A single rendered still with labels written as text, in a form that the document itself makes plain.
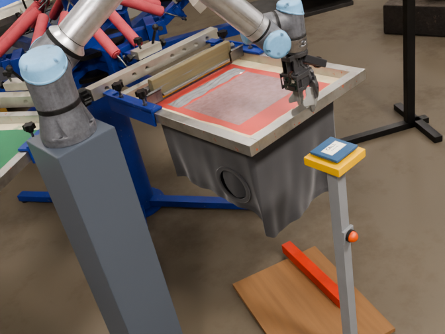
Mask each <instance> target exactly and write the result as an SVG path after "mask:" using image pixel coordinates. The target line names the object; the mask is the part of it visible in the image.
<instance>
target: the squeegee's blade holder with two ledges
mask: <svg viewBox="0 0 445 334"><path fill-rule="evenodd" d="M229 61H230V59H228V58H227V59H226V60H223V61H222V62H219V63H218V64H216V65H214V66H212V67H210V68H209V69H207V70H205V71H203V72H201V73H199V74H197V75H196V76H193V77H192V78H189V79H188V80H186V81H184V82H182V83H180V84H178V85H177V86H175V87H173V88H171V89H169V90H167V91H165V92H163V93H162V95H163V96H166V95H168V94H169V93H171V92H173V91H175V90H177V89H179V88H181V87H183V86H185V85H187V84H188V83H190V82H192V81H194V80H196V79H197V78H200V77H201V76H204V75H205V74H207V73H209V72H211V71H213V70H214V69H216V68H218V67H220V66H222V65H223V64H226V63H227V62H229Z"/></svg>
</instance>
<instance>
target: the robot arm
mask: <svg viewBox="0 0 445 334"><path fill-rule="evenodd" d="M122 1H123V0H79V1H78V2H77V3H76V4H75V6H74V7H73V8H72V9H71V11H70V12H69V13H68V14H67V15H66V17H65V18H64V19H63V20H62V22H61V23H60V24H59V25H56V26H49V28H48V29H47V30H46V32H45V33H44V34H43V35H42V36H40V37H38V38H37V39H36V40H35V41H34V42H33V43H32V44H31V46H30V48H29V51H27V52H26V54H23V55H22V56H21V58H20V60H19V68H20V73H21V76H22V78H23V80H24V81H25V84H26V86H27V89H28V91H29V93H30V96H31V98H32V101H33V103H34V106H35V108H36V111H37V113H38V116H39V131H40V139H41V141H42V143H43V145H44V146H46V147H48V148H65V147H68V146H72V145H75V144H78V143H80V142H82V141H84V140H86V139H88V138H89V137H90V136H91V135H92V134H93V133H94V132H95V131H96V130H97V123H96V122H95V118H94V117H93V115H92V114H91V113H90V112H89V110H88V109H87V108H86V106H85V105H84V104H83V103H82V102H81V99H80V96H79V93H78V90H77V87H76V85H75V82H74V78H73V75H72V69H73V68H74V67H75V65H76V64H77V63H78V62H79V61H80V60H81V59H82V58H83V56H84V55H85V52H84V46H85V45H86V44H87V43H88V41H89V40H90V39H91V37H92V36H93V35H94V34H95V33H96V32H97V31H98V30H99V28H100V27H101V26H102V25H103V23H104V22H105V21H106V20H107V19H108V18H109V17H110V15H111V14H112V13H113V11H114V10H115V9H116V8H117V7H118V6H119V5H120V4H121V2H122ZM199 1H200V2H202V3H203V4H204V5H205V6H207V7H208V8H210V10H212V11H213V12H214V13H216V14H217V15H218V16H219V17H221V18H222V19H223V20H225V21H226V22H227V23H228V24H230V25H231V26H232V27H234V28H235V29H236V30H237V31H239V32H240V36H241V39H242V41H243V43H244V44H245V45H249V44H255V45H256V46H257V47H259V48H260V49H262V50H263V51H264V53H265V54H266V55H267V56H269V57H270V58H273V59H280V58H281V63H282V68H283V72H282V73H280V74H279V76H280V80H281V88H282V89H283V88H285V89H286V90H289V91H292V92H293V93H292V94H291V96H290V97H289V102H290V103H293V102H296V101H297V103H298V105H300V104H302V103H303V105H304V106H305V107H307V106H311V111H312V112H314V111H315V108H316V106H317V101H318V96H319V83H318V81H317V77H316V76H315V74H314V70H313V69H312V67H310V66H309V65H312V66H314V67H315V68H320V67H323V68H325V67H326V63H327V60H325V59H322V58H321V57H320V56H316V57H315V56H311V55H308V48H307V47H308V44H307V34H306V28H305V18H304V11H303V5H302V2H301V0H280V1H278V2H277V7H276V10H274V11H271V12H268V13H264V14H262V13H261V12H259V10H257V9H256V8H255V7H254V6H253V5H251V4H250V3H249V2H247V0H199ZM282 78H283V82H284V84H282ZM308 85H309V87H307V86H308ZM304 90H305V93H306V97H305V99H303V98H304V95H303V91H304Z"/></svg>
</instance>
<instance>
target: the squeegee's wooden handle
mask: <svg viewBox="0 0 445 334"><path fill-rule="evenodd" d="M230 50H231V47H230V42H229V41H228V40H225V41H223V42H221V43H219V44H217V45H215V46H213V47H211V48H209V49H207V50H205V51H203V52H201V53H199V54H197V55H195V56H193V57H191V58H189V59H187V60H185V61H183V62H181V63H180V64H178V65H176V66H174V67H172V68H170V69H168V70H166V71H164V72H162V73H160V74H158V75H156V76H154V77H152V78H150V79H148V85H149V88H150V92H151V91H154V90H155V89H158V88H159V87H161V88H162V89H161V92H162V93H163V92H165V91H167V90H169V89H171V88H173V87H175V86H177V85H178V84H180V83H182V82H184V81H186V80H188V79H189V78H192V77H193V76H196V75H197V74H199V73H201V72H203V71H205V70H207V69H209V68H210V67H212V66H214V65H216V64H218V63H219V62H222V61H223V60H226V59H227V58H228V59H230V54H229V52H230Z"/></svg>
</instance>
